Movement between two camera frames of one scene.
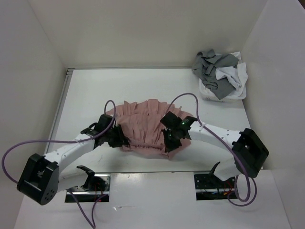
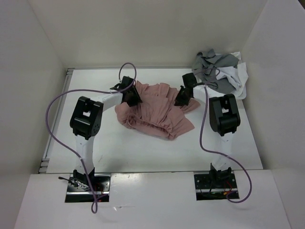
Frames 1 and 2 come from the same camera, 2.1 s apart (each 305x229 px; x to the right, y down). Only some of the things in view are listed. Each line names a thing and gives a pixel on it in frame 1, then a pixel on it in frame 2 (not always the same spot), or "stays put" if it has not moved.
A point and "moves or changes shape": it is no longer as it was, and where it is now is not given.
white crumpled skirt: (238, 76) stays put
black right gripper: (169, 146) → (179, 101)
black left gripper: (121, 140) → (136, 98)
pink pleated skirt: (141, 125) moves or changes shape
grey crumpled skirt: (206, 64) stays put
